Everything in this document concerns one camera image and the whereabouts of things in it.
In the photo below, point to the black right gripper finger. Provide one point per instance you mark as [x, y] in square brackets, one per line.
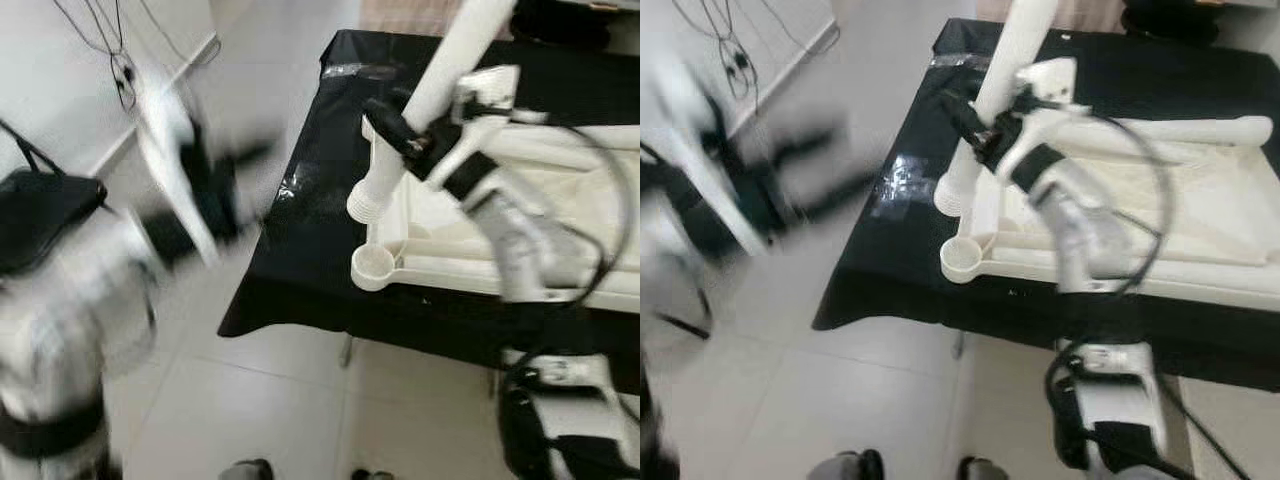
[385, 116]
[964, 110]

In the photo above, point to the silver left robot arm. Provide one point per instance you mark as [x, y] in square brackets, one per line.
[665, 270]
[60, 300]

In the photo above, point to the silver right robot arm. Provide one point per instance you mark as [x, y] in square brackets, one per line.
[1085, 235]
[515, 245]

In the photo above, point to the clear tape strip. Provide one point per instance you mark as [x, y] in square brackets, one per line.
[345, 72]
[955, 62]

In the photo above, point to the crumpled clear tape patch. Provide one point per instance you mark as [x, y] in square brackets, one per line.
[295, 190]
[900, 185]

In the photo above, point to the beige cloth covered bench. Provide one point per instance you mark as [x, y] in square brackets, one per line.
[1090, 8]
[410, 15]

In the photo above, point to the black table cloth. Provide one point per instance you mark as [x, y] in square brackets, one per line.
[300, 260]
[880, 280]

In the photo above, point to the black folding chair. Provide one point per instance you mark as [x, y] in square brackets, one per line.
[40, 210]
[685, 326]

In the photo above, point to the grey robot left foot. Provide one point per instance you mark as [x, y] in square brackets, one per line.
[848, 466]
[245, 469]

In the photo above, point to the grey robot foot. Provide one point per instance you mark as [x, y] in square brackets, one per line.
[245, 469]
[978, 469]
[372, 474]
[848, 466]

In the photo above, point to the grey robot right foot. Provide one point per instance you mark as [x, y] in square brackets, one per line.
[978, 469]
[372, 474]

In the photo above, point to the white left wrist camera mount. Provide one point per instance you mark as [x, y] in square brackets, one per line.
[165, 140]
[680, 110]

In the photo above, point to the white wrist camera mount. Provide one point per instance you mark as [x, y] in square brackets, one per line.
[490, 85]
[1050, 85]
[680, 110]
[165, 140]

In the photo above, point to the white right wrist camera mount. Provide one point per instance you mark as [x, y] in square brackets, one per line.
[490, 85]
[1050, 85]

